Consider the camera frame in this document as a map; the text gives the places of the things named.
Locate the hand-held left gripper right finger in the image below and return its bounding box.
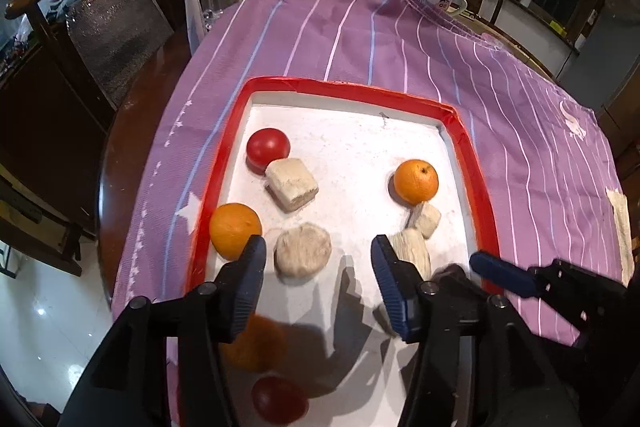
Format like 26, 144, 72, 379
371, 235, 581, 427

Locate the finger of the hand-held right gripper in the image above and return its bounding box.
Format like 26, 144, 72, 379
469, 251, 542, 300

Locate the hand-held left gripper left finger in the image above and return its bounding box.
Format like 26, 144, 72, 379
60, 235, 267, 427

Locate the dark plum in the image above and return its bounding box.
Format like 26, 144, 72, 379
432, 263, 473, 293

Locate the beige square food chunk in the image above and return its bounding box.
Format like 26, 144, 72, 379
390, 228, 432, 280

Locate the large orange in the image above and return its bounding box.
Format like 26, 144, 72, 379
220, 314, 288, 373

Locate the beige round food chunk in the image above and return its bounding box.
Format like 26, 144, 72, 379
273, 223, 333, 279

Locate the small beige food chunk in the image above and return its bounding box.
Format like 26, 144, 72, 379
407, 202, 442, 240

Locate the red-rimmed white tray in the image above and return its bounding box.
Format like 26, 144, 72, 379
186, 77, 503, 427

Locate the small orange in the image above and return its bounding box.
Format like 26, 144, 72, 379
390, 160, 440, 208
209, 203, 263, 259

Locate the cream knitted towel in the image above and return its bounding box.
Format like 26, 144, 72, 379
606, 187, 633, 285

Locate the beige blocky food chunk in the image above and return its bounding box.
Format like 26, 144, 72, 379
264, 158, 320, 214

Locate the small red tomato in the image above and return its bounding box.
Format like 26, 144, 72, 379
246, 128, 291, 175

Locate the purple striped tablecloth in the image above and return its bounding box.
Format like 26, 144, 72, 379
111, 0, 632, 427

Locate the wooden chair with curved rail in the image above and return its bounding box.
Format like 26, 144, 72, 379
5, 0, 201, 118

